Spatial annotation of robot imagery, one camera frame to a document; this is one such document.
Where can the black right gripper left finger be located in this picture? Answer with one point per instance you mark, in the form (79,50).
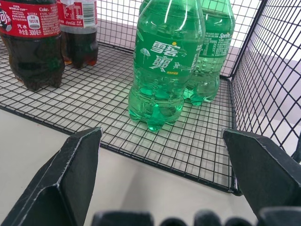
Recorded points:
(61,179)

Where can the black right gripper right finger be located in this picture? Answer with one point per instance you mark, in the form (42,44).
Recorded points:
(265,174)

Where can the Coca-Cola bottle red label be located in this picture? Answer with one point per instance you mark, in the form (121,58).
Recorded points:
(33,47)
(78,33)

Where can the green Sprite bottle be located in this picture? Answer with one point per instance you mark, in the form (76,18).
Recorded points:
(162,68)
(212,58)

